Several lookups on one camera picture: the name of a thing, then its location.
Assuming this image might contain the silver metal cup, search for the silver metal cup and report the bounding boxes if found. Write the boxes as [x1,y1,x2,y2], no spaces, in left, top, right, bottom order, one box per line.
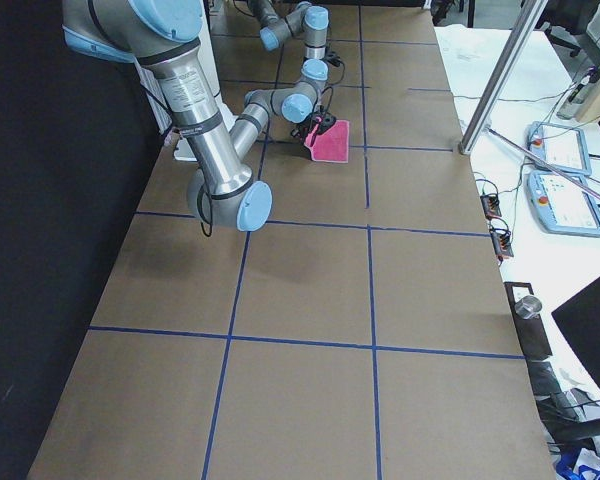
[514,295,543,320]

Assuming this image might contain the lower teach pendant tablet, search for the lower teach pendant tablet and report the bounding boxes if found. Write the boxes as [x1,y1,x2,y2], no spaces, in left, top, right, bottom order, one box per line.
[526,170,600,238]

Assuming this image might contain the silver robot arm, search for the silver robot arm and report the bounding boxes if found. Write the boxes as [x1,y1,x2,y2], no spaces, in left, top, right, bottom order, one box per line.
[62,1,329,232]
[247,0,343,67]

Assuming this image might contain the upper teach pendant tablet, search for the upper teach pendant tablet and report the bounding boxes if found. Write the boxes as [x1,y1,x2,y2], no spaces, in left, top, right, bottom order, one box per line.
[527,121,592,176]

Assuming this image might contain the orange black connector box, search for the orange black connector box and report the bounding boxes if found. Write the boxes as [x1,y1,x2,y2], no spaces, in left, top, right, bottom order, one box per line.
[480,193,502,220]

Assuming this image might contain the teach pendant tablet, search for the teach pendant tablet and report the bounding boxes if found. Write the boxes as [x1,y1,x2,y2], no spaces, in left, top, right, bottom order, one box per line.
[526,170,600,238]
[527,121,592,176]

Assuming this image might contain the pink towel with grey back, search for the pink towel with grey back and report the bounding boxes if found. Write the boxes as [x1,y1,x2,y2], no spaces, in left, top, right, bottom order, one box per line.
[303,119,350,163]

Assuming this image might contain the black monitor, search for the black monitor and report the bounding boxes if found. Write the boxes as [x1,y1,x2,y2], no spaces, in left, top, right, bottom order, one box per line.
[552,277,600,389]

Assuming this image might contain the aluminium frame post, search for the aluminium frame post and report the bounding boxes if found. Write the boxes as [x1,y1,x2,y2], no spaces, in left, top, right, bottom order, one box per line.
[458,0,548,155]

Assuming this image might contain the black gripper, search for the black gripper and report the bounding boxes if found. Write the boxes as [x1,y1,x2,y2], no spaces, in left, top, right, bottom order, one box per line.
[290,111,337,142]

